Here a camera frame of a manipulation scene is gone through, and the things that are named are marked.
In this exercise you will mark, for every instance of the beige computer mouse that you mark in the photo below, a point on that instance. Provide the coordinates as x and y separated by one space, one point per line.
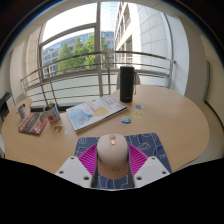
112 156

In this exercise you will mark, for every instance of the small brown sticker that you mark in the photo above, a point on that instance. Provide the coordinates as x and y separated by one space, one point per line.
57 128

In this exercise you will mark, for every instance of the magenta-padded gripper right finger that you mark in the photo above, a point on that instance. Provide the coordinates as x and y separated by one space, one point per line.
151 170

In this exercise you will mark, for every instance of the black printer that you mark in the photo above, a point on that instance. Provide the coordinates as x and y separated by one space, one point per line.
4 105

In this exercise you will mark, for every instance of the round yellow sticker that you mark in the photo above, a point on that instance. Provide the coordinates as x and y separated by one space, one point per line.
137 115

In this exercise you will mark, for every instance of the black cylindrical bottle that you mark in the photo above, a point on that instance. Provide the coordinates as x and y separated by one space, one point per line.
127 83

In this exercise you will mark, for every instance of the red magazine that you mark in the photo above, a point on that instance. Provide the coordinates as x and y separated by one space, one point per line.
33 123

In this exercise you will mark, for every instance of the light blue magazine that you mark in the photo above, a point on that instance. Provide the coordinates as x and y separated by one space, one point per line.
95 113

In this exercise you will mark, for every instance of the small blue sticker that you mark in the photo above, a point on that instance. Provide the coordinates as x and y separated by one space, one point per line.
140 106

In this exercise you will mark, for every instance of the grey green door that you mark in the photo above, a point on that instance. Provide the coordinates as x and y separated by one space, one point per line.
206 80

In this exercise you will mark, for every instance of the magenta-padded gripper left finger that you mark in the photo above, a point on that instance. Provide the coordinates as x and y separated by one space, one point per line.
71 170

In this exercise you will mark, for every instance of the metal balcony railing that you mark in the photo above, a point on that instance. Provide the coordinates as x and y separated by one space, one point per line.
66 57

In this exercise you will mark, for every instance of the blue patterned mouse pad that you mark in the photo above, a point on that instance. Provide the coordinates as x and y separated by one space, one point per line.
150 143

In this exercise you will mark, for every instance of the square blue green sticker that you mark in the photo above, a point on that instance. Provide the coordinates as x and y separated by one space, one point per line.
126 120

